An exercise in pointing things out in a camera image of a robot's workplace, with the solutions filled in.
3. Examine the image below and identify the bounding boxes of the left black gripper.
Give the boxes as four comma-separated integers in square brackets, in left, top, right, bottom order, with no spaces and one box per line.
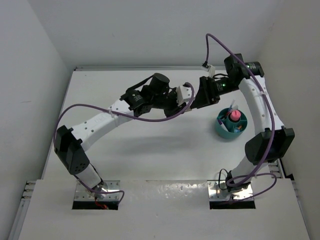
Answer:
[151,86,186,118]

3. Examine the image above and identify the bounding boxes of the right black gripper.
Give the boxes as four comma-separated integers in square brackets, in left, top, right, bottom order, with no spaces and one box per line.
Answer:
[190,76,240,109]

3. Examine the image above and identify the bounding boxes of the blue ink refill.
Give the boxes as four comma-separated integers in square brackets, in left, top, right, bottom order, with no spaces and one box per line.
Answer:
[228,99,236,112]

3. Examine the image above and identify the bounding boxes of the pink highlighter marker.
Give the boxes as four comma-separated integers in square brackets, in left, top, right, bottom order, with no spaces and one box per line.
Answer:
[229,110,242,123]

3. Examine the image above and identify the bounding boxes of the purple capped white marker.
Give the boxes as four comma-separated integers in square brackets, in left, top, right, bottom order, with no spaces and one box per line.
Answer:
[217,118,228,132]

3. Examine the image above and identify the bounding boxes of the green capped white marker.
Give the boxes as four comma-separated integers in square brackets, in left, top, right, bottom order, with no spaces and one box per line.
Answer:
[221,123,230,132]

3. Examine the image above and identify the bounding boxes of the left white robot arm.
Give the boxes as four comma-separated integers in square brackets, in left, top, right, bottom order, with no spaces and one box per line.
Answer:
[53,73,194,192]

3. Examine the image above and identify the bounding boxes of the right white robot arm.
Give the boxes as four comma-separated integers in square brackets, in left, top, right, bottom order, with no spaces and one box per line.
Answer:
[191,53,295,191]

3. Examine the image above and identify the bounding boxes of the teal round divided organizer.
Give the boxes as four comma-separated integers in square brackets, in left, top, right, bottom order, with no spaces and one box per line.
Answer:
[214,108,248,140]

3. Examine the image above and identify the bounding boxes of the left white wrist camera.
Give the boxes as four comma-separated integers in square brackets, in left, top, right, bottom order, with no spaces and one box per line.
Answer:
[175,85,193,106]

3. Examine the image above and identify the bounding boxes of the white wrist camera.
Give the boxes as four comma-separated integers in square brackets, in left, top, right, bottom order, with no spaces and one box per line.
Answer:
[201,61,216,78]
[175,85,193,106]

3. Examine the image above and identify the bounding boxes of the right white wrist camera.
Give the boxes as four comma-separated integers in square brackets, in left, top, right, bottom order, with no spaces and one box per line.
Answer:
[201,61,216,78]

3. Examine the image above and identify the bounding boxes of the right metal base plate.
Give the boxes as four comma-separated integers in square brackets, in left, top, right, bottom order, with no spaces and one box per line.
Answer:
[207,180,254,202]

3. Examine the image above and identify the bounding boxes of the metal base plate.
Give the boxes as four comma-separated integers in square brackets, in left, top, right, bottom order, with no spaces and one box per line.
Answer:
[74,180,122,202]
[207,180,254,202]

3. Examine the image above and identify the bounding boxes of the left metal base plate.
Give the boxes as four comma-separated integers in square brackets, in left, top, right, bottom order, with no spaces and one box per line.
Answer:
[74,180,122,202]

